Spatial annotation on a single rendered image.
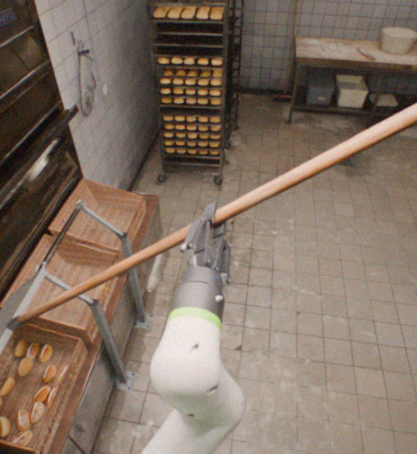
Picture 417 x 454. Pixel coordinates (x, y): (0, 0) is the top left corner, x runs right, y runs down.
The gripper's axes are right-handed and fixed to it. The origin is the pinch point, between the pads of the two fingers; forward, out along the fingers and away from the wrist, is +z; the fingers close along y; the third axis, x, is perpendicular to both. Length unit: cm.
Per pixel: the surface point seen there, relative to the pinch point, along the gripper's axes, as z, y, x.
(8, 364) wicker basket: 14, 29, -174
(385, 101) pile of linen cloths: 439, 237, 31
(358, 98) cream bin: 427, 207, 5
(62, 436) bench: -15, 59, -142
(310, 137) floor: 379, 196, -64
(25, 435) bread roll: -19, 45, -150
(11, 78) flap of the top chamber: 111, -65, -103
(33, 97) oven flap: 127, -52, -117
